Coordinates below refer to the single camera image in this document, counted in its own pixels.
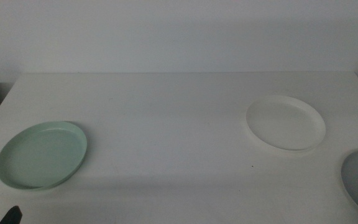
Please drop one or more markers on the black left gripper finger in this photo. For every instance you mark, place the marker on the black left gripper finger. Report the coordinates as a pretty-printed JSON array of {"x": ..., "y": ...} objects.
[{"x": 13, "y": 216}]

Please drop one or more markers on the pale green shallow bowl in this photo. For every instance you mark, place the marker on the pale green shallow bowl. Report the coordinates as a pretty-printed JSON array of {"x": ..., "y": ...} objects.
[{"x": 42, "y": 155}]

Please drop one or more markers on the white shallow bowl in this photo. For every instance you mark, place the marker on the white shallow bowl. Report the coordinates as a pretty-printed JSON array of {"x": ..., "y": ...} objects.
[{"x": 286, "y": 123}]

